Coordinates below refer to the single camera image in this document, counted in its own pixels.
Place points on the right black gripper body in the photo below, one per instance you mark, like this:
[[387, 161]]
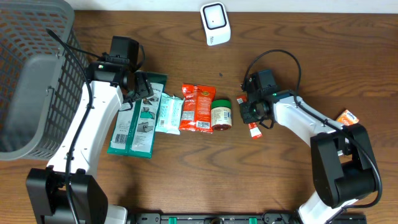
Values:
[[250, 112]]

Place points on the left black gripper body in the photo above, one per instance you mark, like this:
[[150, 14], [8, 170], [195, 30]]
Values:
[[144, 88]]

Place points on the red stick packet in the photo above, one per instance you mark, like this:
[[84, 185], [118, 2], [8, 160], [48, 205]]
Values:
[[254, 130]]

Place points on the green lid jar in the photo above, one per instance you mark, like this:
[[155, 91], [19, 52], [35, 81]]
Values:
[[221, 115]]

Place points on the pale green wipes pack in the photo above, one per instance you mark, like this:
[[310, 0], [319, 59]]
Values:
[[170, 113]]

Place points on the green 3M gloves package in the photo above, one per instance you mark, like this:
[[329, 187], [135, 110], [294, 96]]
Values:
[[134, 132]]

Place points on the red snack bag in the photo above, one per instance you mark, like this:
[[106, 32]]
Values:
[[196, 114]]

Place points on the small orange packet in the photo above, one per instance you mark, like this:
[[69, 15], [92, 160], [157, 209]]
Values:
[[347, 118]]

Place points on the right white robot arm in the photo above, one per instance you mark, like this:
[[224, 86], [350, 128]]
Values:
[[344, 168]]

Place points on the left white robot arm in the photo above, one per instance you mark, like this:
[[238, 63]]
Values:
[[66, 191]]

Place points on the white barcode scanner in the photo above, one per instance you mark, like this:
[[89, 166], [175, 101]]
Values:
[[215, 23]]

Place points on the grey plastic mesh basket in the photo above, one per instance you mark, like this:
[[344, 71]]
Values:
[[41, 84]]

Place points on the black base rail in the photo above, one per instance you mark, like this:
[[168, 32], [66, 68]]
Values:
[[267, 218]]

